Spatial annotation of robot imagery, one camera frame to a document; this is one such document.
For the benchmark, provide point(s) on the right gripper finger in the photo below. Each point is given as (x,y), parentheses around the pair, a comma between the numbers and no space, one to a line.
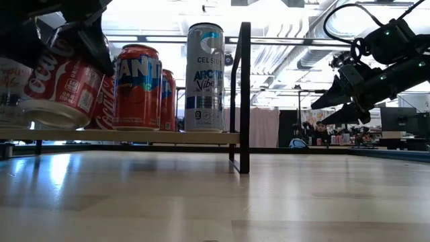
(349,115)
(332,95)

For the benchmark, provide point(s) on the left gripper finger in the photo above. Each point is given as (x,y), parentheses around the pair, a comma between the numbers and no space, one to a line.
(97,47)
(20,43)

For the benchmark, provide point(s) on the red soda can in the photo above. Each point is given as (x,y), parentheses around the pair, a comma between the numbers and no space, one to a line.
(60,84)
(137,87)

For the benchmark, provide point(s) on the orange Fanta can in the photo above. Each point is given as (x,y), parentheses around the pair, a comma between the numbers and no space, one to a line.
(168,101)

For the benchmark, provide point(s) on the white Celsius Arctic can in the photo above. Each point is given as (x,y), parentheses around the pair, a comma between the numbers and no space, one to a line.
(205,77)

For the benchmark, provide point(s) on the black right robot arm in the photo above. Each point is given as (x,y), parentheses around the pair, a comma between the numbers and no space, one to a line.
(403,77)

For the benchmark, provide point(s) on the person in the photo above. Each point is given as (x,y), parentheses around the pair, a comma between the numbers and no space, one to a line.
(320,132)

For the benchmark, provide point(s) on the black monitor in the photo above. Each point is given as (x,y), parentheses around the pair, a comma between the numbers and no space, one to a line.
(398,119)

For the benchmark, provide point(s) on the black partition panel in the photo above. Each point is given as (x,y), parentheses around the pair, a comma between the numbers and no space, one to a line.
(289,126)

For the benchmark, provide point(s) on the blue and white helmet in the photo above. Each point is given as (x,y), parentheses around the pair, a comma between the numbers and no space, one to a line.
(297,143)

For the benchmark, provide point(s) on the long ceiling light bar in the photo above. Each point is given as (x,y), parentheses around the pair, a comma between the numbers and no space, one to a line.
(285,41)

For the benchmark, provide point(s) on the pale pink curtain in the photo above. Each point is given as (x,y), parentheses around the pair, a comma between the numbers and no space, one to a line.
(260,127)

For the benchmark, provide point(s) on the black ceiling spotlight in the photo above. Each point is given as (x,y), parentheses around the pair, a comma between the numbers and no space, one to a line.
(228,60)

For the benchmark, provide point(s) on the silver ceiling duct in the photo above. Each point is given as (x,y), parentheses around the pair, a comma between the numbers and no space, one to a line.
(312,58)

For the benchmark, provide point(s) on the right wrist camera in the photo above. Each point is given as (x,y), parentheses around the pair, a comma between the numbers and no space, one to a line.
(391,40)

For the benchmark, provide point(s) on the black aluminium table frame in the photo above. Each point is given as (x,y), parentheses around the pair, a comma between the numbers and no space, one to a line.
(168,148)

